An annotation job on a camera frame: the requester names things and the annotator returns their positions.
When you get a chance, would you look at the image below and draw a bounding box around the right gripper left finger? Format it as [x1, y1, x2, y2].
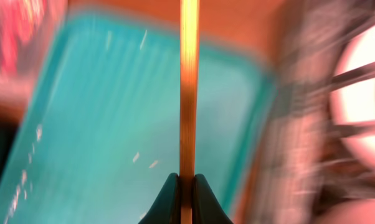
[139, 173, 179, 224]

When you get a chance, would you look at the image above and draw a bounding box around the large white plate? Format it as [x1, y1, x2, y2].
[330, 25, 375, 170]

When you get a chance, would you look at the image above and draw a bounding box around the teal serving tray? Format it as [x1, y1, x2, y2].
[0, 11, 275, 223]

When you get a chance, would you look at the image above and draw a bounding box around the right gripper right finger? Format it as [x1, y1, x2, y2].
[192, 174, 233, 224]

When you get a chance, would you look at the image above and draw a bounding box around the red foil snack wrapper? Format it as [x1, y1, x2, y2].
[0, 0, 68, 79]

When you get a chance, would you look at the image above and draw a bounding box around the grey dishwasher rack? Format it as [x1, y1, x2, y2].
[244, 0, 375, 224]

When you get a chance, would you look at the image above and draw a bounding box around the wooden chopstick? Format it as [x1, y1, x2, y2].
[179, 0, 200, 224]

